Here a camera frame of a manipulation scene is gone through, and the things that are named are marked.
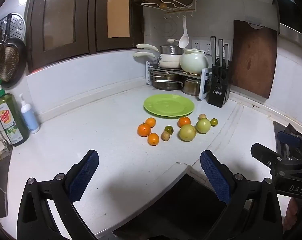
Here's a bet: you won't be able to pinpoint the black kitchen scissors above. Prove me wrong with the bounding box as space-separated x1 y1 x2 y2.
216 69 228 84

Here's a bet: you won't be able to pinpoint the brass mesh strainer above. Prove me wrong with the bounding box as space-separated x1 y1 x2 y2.
0 42 20 82

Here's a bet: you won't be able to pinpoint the white ceramic pot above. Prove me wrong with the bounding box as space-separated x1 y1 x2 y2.
180 48 211 73

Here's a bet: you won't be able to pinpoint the black frying pan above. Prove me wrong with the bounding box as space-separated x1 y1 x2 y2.
0 12 27 88

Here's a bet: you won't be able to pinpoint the large yellow-green guava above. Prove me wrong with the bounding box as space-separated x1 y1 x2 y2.
196 118 211 134
179 124 197 142

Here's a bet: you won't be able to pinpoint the black knife block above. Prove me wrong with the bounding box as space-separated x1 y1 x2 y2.
207 64 231 108

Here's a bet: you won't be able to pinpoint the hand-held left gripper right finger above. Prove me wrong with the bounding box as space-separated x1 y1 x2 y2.
200 150 284 240

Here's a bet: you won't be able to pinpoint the perforated metal steamer plate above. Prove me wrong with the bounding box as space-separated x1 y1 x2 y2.
0 13 26 42

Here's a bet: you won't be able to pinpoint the narrow steel pot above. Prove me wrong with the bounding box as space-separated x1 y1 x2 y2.
181 76 204 96

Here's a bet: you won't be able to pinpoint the wire steaming trivet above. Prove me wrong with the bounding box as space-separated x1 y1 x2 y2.
153 20 178 39

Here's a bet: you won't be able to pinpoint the white ladle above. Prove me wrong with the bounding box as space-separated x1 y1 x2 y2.
178 16 190 49

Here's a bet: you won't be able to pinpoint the dark wooden window frame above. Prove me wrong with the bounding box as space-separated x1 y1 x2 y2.
26 0 144 74

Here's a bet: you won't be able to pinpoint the brown wooden cutting board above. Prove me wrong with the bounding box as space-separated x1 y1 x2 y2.
230 19 278 99

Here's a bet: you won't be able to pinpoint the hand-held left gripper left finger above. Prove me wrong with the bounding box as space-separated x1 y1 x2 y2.
16 149 99 240

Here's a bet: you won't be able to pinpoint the green dish soap bottle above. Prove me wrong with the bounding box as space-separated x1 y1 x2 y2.
0 79 30 147

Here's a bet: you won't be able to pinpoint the grey pot rack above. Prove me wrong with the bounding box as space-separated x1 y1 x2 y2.
146 60 211 100

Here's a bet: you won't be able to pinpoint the green plate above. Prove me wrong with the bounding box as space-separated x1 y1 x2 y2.
143 94 195 118

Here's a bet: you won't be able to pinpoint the white saucepan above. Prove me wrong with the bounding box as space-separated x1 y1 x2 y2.
133 52 182 69
136 43 183 62

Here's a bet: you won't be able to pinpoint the wide steel pot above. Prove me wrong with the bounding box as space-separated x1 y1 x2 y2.
150 71 183 91

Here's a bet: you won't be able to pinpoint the white pump bottle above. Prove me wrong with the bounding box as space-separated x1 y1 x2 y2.
18 93 40 134

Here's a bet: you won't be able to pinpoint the metal faucet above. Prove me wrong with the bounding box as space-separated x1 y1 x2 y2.
0 127 14 153

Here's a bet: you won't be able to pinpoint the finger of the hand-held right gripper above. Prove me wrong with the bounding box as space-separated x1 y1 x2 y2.
250 142 302 178
277 131 302 159

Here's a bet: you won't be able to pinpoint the large orange with stem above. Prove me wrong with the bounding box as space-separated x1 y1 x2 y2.
137 122 152 137

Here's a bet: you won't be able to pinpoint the steel pot with lid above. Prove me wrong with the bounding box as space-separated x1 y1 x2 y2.
160 39 183 55

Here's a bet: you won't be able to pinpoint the person's right hand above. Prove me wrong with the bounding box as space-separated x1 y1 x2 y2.
283 196 301 232

